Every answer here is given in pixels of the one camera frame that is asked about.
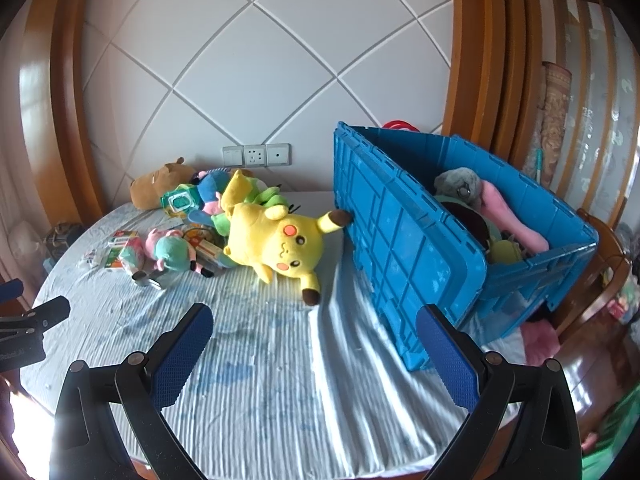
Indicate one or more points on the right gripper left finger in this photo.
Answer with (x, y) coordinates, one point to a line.
(86, 441)

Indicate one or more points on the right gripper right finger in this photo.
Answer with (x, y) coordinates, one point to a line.
(545, 442)

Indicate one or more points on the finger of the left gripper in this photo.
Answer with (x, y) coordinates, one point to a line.
(11, 290)
(50, 313)

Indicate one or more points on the metal nail clipper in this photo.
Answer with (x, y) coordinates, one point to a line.
(152, 279)

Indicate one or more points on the pink teal tissue pack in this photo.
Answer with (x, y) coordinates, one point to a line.
(132, 256)

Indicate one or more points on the yellow Pikachu plush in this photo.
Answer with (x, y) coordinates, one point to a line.
(272, 240)

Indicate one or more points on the pink pig plush green shirt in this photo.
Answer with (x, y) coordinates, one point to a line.
(168, 250)

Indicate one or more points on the red white medicine box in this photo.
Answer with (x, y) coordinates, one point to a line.
(207, 252)

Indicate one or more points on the blue Y-shaped foam toy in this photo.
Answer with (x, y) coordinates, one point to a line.
(198, 216)

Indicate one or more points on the small white sachet pack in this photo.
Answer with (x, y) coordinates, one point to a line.
(92, 259)

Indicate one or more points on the black gift box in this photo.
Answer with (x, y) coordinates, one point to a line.
(61, 237)

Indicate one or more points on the green orange medicine box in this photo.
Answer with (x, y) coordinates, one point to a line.
(114, 245)

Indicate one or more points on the brown capybara plush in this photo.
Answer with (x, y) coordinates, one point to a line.
(146, 191)

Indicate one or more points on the light blue tablecloth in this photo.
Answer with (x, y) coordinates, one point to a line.
(282, 390)

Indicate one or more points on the green wet wipes pack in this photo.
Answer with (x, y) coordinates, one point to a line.
(179, 202)

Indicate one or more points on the wooden chair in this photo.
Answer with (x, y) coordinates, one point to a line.
(602, 279)

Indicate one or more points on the blue pink pig plush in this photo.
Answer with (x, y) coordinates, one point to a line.
(210, 185)

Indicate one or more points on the blue plastic storage crate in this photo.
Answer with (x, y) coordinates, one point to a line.
(414, 252)

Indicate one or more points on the green frog plush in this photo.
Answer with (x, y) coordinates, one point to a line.
(265, 194)

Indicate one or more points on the pink plush in crate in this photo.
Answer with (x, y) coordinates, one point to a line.
(494, 208)

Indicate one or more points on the grey plush in crate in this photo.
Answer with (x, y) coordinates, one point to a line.
(461, 183)

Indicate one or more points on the red handbag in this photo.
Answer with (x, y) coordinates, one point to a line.
(397, 124)

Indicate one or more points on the white wall socket panel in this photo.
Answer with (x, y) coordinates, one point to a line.
(263, 155)

